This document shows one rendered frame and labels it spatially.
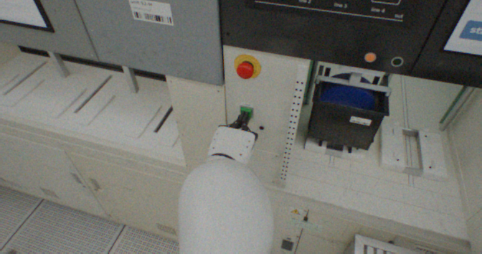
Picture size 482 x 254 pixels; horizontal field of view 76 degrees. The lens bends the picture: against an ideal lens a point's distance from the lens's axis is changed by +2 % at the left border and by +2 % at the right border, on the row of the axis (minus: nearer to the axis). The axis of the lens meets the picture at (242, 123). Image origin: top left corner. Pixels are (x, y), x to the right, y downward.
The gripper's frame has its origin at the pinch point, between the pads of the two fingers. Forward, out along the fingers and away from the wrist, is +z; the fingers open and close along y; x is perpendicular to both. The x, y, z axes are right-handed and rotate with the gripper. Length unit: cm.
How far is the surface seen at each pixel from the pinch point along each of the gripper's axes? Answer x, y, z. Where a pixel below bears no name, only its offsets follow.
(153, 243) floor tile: -120, -55, 0
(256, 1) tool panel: 31.2, 1.9, 2.6
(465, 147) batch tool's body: -25, 70, 33
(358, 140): -21.9, 34.2, 22.7
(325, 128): -19.6, 22.9, 22.6
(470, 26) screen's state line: 32, 39, 3
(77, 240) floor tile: -120, -98, -11
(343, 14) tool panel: 30.9, 18.5, 2.6
